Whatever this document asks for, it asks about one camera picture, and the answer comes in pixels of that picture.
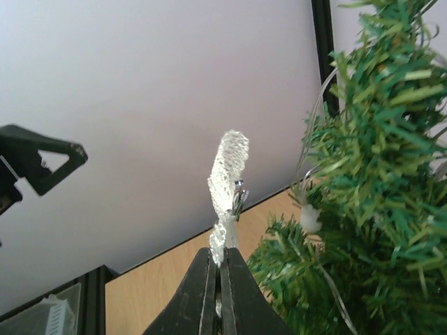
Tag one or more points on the fairy light string white beads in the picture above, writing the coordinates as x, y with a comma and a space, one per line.
302, 187

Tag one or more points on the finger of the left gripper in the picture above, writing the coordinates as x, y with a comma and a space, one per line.
21, 159

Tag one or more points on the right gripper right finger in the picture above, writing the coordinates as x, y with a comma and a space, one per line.
251, 312

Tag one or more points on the small green christmas tree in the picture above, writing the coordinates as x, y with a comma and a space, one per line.
377, 203

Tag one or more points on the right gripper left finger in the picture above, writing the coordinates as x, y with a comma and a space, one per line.
183, 312

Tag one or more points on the black frame rail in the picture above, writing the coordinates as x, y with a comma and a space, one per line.
76, 307

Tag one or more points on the white mesh bow ornament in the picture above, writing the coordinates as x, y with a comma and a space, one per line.
227, 197

